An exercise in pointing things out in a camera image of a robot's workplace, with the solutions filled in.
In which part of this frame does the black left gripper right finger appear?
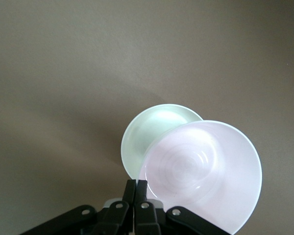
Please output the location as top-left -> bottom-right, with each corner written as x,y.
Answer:
134,179 -> 237,235

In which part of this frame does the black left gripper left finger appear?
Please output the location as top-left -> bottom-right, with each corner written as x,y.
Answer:
21,179 -> 137,235

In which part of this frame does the pink bowl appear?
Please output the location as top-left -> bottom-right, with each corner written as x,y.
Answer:
136,119 -> 263,235

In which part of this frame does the white bowl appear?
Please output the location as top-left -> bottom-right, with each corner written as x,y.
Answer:
120,103 -> 204,181

